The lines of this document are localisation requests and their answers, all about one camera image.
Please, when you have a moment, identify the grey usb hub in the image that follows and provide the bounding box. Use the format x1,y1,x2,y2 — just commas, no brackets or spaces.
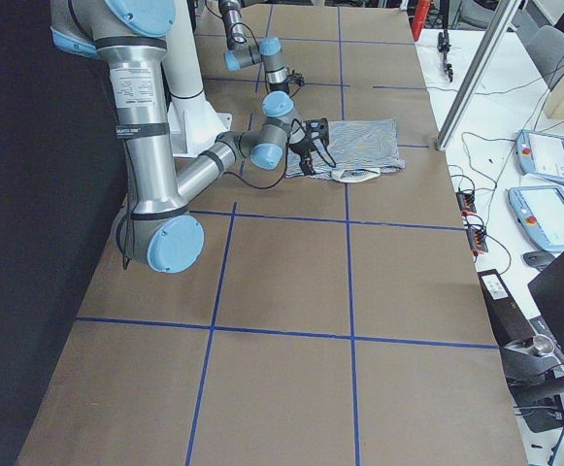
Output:
466,224,488,256
455,190,477,216

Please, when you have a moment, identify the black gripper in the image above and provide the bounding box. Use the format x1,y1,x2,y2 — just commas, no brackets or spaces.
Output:
289,117,335,176
284,70,305,87

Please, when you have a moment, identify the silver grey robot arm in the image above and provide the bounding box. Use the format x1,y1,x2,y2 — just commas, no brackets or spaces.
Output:
50,1,329,274
217,0,305,95

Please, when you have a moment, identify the blue white striped polo shirt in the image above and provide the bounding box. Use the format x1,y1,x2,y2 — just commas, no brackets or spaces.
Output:
309,119,406,183

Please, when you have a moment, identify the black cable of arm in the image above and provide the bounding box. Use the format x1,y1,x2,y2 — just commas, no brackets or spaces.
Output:
227,118,337,191

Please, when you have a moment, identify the upper blue teach pendant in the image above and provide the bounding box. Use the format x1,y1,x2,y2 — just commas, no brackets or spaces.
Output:
515,129,564,185

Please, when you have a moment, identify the lower blue teach pendant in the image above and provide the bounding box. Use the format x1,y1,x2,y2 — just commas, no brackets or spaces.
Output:
508,185,564,252

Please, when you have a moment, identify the grey office chair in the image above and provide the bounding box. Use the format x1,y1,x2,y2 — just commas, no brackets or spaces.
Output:
524,25,564,90

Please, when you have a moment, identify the blue teach pendant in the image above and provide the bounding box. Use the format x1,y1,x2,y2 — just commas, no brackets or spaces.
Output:
515,129,564,185
508,185,564,252

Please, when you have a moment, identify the metal cup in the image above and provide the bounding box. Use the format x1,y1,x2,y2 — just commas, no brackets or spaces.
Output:
529,334,554,357

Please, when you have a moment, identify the black box with label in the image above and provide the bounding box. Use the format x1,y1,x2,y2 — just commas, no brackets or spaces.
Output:
478,269,536,347

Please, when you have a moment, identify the black computer mouse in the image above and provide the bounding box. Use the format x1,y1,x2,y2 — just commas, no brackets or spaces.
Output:
522,250,555,271

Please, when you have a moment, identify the left grey USB hub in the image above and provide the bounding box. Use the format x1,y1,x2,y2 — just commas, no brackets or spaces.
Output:
455,190,477,216

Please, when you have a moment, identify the aluminium profile post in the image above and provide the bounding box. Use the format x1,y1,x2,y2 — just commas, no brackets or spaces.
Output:
435,0,520,151

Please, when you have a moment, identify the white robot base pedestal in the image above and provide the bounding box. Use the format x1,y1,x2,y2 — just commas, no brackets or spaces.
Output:
162,0,232,157

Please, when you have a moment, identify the black camera pole tool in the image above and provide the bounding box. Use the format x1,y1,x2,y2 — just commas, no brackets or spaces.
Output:
437,0,453,83

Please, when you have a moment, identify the right grey USB hub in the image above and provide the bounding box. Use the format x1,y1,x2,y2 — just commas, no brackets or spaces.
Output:
466,224,488,256

